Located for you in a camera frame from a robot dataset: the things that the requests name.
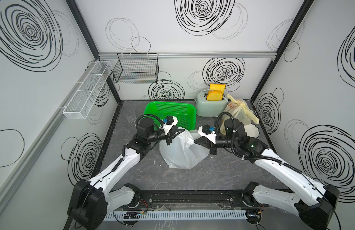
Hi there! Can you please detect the mint green toaster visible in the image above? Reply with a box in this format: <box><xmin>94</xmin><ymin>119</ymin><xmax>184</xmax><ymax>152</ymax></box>
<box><xmin>195</xmin><ymin>89</ymin><xmax>229</xmax><ymax>117</ymax></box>

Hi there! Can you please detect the white scalloped plate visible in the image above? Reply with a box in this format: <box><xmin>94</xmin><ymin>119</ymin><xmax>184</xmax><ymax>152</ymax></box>
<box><xmin>244</xmin><ymin>124</ymin><xmax>260</xmax><ymax>138</ymax></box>

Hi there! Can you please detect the yellowish fruit print plastic bag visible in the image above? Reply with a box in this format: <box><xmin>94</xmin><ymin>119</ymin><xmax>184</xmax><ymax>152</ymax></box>
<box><xmin>224</xmin><ymin>94</ymin><xmax>259</xmax><ymax>126</ymax></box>

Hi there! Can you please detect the grey slotted cable duct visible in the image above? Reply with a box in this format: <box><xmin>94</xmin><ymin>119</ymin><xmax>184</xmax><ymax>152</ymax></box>
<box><xmin>104</xmin><ymin>210</ymin><xmax>248</xmax><ymax>221</ymax></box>

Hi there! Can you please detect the white mesh wall shelf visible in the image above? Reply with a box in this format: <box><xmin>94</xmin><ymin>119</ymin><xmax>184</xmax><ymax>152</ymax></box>
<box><xmin>63</xmin><ymin>61</ymin><xmax>112</xmax><ymax>119</ymax></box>

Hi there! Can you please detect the back toast slice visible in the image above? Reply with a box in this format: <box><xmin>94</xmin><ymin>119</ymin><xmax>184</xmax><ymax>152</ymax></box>
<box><xmin>210</xmin><ymin>83</ymin><xmax>226</xmax><ymax>94</ymax></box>

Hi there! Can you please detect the front toast slice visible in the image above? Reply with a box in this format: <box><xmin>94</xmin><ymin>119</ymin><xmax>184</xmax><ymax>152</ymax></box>
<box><xmin>206</xmin><ymin>91</ymin><xmax>223</xmax><ymax>101</ymax></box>

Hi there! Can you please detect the clear plastic cup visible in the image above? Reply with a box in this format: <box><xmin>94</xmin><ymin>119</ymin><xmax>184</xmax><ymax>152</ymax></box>
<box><xmin>123</xmin><ymin>107</ymin><xmax>137</xmax><ymax>123</ymax></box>

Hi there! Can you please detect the white bunny print plastic bag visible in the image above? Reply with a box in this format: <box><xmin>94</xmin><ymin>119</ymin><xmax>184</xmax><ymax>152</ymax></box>
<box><xmin>159</xmin><ymin>130</ymin><xmax>209</xmax><ymax>170</ymax></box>

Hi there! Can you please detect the green plastic basket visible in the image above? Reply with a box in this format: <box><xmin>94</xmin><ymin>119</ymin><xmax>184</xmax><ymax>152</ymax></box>
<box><xmin>144</xmin><ymin>101</ymin><xmax>196</xmax><ymax>131</ymax></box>

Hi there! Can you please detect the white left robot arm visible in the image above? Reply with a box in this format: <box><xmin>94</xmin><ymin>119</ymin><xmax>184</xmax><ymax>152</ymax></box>
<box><xmin>67</xmin><ymin>114</ymin><xmax>185</xmax><ymax>230</ymax></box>

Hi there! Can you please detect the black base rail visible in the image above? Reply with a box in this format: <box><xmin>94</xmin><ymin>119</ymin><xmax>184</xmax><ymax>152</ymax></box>
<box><xmin>122</xmin><ymin>190</ymin><xmax>260</xmax><ymax>209</ymax></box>

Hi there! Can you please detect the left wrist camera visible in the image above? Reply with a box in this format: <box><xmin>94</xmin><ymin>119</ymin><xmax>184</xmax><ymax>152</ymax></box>
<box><xmin>163</xmin><ymin>116</ymin><xmax>178</xmax><ymax>135</ymax></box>

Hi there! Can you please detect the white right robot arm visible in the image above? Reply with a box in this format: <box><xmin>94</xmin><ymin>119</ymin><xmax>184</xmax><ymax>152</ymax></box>
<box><xmin>195</xmin><ymin>112</ymin><xmax>339</xmax><ymax>230</ymax></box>

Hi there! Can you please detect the toast slice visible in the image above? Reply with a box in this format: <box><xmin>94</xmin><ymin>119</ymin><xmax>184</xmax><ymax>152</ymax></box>
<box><xmin>206</xmin><ymin>91</ymin><xmax>223</xmax><ymax>101</ymax></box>
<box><xmin>210</xmin><ymin>83</ymin><xmax>226</xmax><ymax>94</ymax></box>

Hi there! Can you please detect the black wire wall basket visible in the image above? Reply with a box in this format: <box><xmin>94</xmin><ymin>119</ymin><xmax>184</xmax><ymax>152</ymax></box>
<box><xmin>112</xmin><ymin>53</ymin><xmax>159</xmax><ymax>84</ymax></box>

